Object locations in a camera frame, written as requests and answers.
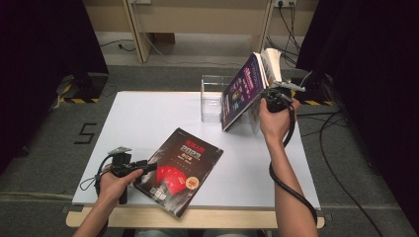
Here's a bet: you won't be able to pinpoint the person's left hand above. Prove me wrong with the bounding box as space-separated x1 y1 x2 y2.
98 168 144 209

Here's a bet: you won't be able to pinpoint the white table board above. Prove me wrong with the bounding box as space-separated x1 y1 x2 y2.
72 91 321 211

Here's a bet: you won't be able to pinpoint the purple magazine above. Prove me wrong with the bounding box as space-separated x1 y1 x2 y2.
220 51 269 133

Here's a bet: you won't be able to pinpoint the person's right hand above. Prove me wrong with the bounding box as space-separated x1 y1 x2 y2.
258 97 301 146

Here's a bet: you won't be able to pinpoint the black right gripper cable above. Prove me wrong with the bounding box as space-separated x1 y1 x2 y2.
268 97 319 225

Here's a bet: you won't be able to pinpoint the short black floor cable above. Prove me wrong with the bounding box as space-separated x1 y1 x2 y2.
295 111 351 138

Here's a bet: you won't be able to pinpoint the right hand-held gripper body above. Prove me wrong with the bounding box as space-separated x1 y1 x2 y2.
261 80 306 115

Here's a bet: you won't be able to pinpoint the white wall socket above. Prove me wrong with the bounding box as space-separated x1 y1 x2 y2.
273 0 297 9

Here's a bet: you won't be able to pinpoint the black socket cables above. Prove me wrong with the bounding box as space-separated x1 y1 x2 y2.
265 1 302 69

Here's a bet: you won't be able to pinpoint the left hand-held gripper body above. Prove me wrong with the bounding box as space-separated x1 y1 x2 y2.
107 145 133 205

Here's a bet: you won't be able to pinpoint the clear acrylic magazine holder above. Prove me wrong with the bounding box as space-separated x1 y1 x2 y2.
200 74 255 126

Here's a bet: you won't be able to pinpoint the long black floor cable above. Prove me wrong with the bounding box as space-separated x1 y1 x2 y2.
318 111 385 237

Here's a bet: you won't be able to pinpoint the black stand base striped tape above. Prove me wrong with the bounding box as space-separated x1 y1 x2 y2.
289 69 336 107
60 72 110 105

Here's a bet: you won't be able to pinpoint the black magazine with red print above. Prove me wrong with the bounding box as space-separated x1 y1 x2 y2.
132 127 224 219

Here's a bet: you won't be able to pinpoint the white magazine with colourful pictures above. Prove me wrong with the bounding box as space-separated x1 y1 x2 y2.
247 47 284 134

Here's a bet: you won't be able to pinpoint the thin black floor cable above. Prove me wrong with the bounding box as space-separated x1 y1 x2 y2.
99 39 137 53

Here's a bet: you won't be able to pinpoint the beige wooden desk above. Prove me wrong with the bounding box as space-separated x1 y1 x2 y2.
82 0 319 65

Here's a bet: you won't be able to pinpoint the black curtain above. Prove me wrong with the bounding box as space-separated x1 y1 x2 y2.
295 0 419 230
0 0 110 174

